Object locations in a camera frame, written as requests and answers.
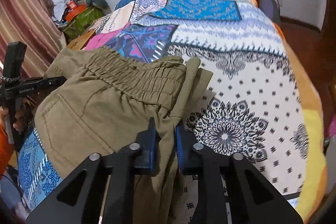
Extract olive green pants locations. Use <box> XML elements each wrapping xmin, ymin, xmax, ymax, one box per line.
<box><xmin>34</xmin><ymin>46</ymin><xmax>213</xmax><ymax>223</ymax></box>

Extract person's left hand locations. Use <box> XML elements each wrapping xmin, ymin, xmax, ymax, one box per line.
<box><xmin>1</xmin><ymin>98</ymin><xmax>31</xmax><ymax>133</ymax></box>

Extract striped brown curtain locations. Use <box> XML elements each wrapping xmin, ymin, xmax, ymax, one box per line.
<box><xmin>1</xmin><ymin>0</ymin><xmax>67</xmax><ymax>77</ymax></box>

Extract wooden lap tray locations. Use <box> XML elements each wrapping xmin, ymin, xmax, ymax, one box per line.
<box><xmin>67</xmin><ymin>30</ymin><xmax>95</xmax><ymax>51</ymax></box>

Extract green cloth covered pile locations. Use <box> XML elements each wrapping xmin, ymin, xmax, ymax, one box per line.
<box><xmin>60</xmin><ymin>6</ymin><xmax>103</xmax><ymax>43</ymax></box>

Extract patchwork blue bedspread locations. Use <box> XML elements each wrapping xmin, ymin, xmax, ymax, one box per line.
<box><xmin>16</xmin><ymin>0</ymin><xmax>328</xmax><ymax>222</ymax></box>

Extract folded pink garment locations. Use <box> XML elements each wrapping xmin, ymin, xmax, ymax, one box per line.
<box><xmin>83</xmin><ymin>22</ymin><xmax>130</xmax><ymax>51</ymax></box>

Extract orange box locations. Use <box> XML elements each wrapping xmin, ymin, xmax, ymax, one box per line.
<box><xmin>64</xmin><ymin>1</ymin><xmax>87</xmax><ymax>22</ymax></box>

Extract dark backpack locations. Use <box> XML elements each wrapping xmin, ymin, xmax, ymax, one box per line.
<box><xmin>259</xmin><ymin>0</ymin><xmax>281</xmax><ymax>25</ymax></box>

